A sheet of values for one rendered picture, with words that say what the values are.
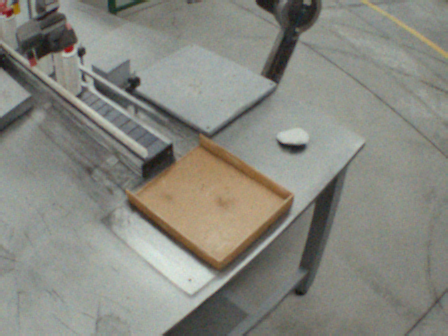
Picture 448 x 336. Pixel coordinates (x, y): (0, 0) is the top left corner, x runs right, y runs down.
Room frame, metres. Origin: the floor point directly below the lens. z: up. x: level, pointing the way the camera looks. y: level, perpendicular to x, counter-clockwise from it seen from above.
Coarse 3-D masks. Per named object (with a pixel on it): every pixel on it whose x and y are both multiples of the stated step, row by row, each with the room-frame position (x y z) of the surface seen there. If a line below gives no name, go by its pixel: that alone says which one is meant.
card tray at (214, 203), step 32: (192, 160) 0.96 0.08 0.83; (224, 160) 0.96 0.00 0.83; (128, 192) 0.82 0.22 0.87; (160, 192) 0.85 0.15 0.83; (192, 192) 0.85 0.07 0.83; (224, 192) 0.86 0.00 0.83; (256, 192) 0.86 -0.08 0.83; (288, 192) 0.83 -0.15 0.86; (160, 224) 0.75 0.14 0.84; (192, 224) 0.76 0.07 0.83; (224, 224) 0.76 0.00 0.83; (256, 224) 0.76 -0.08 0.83; (224, 256) 0.64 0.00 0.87
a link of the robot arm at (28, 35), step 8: (48, 0) 0.91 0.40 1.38; (56, 0) 0.93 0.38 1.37; (48, 8) 0.91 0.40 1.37; (56, 8) 0.92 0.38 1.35; (40, 16) 0.90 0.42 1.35; (24, 24) 0.88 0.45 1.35; (32, 24) 0.89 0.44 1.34; (16, 32) 0.86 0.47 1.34; (24, 32) 0.86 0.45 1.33; (32, 32) 0.86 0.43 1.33; (40, 32) 0.87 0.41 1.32; (24, 40) 0.84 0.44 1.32; (32, 40) 0.85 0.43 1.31; (40, 40) 0.87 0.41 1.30; (24, 48) 0.84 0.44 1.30; (32, 48) 0.86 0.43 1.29
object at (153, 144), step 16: (64, 96) 1.19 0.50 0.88; (80, 96) 1.18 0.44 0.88; (96, 96) 1.18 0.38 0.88; (80, 112) 1.11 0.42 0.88; (96, 112) 1.10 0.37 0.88; (112, 112) 1.10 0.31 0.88; (128, 128) 1.03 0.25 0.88; (144, 128) 1.03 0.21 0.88; (144, 144) 0.97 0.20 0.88; (160, 144) 0.97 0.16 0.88; (144, 160) 0.91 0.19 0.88
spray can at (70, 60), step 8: (72, 48) 1.20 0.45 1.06; (64, 56) 1.18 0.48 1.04; (72, 56) 1.19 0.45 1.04; (64, 64) 1.18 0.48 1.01; (72, 64) 1.18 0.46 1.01; (64, 72) 1.19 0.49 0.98; (72, 72) 1.18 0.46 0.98; (72, 80) 1.18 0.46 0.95; (80, 80) 1.21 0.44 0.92; (72, 88) 1.18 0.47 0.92; (80, 88) 1.20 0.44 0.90
